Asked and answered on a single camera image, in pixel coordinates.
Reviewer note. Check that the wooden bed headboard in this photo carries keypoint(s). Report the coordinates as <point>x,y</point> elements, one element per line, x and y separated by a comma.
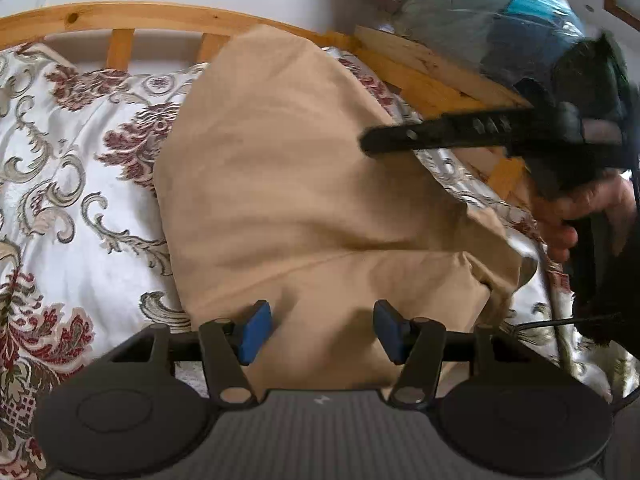
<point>400,55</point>

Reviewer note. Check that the floral printed bedspread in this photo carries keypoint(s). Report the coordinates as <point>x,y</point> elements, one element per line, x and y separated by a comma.
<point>75,110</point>

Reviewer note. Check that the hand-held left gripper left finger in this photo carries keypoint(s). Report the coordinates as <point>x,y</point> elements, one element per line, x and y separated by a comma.
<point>254,332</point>

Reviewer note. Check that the person's right hand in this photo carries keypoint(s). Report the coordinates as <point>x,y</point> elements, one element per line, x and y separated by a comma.
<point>600,200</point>

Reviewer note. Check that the plastic bag of clothes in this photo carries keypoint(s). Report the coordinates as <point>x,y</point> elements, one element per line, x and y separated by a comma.
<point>475,15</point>

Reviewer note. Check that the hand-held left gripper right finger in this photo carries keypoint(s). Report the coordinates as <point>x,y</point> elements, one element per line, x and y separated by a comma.
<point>387,330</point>

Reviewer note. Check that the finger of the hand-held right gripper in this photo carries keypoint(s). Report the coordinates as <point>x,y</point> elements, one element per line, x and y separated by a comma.
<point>440,132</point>

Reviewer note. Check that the tan pillow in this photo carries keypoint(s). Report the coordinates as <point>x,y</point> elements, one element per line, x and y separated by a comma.
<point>300,185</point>

